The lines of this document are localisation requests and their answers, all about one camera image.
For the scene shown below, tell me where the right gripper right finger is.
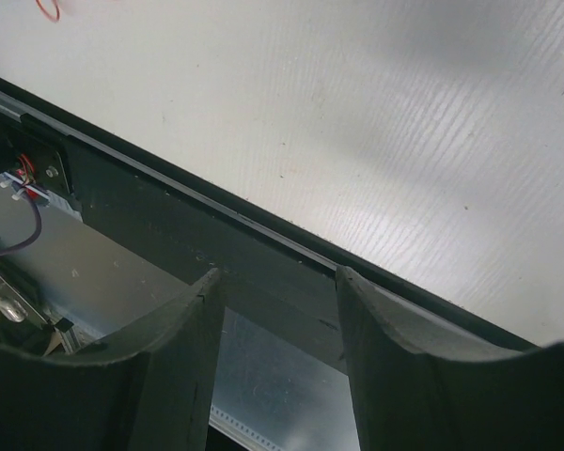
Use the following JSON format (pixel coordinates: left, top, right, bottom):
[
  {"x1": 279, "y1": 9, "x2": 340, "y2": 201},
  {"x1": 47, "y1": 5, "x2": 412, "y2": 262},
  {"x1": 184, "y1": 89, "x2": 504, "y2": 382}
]
[{"x1": 336, "y1": 267, "x2": 564, "y2": 450}]

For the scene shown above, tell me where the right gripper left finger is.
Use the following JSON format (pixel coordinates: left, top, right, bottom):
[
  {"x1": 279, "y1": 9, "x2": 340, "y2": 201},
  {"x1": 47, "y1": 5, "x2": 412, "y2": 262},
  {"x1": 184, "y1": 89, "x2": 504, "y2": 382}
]
[{"x1": 0, "y1": 269, "x2": 225, "y2": 450}]

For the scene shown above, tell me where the left white cable duct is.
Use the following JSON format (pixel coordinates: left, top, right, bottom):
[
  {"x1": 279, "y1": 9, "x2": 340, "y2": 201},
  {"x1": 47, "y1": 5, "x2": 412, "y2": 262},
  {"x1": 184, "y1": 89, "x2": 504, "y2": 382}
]
[{"x1": 0, "y1": 172, "x2": 83, "y2": 222}]

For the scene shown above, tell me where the aluminium front rail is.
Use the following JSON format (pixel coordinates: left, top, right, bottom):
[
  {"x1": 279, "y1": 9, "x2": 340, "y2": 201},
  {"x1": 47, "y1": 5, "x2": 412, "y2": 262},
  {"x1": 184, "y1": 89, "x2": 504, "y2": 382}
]
[{"x1": 0, "y1": 82, "x2": 537, "y2": 351}]

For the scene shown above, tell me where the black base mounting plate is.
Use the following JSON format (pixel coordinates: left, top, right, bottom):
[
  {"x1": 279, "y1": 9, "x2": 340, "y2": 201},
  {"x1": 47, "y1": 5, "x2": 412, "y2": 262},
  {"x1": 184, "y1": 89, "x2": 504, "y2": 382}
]
[{"x1": 0, "y1": 125, "x2": 346, "y2": 371}]

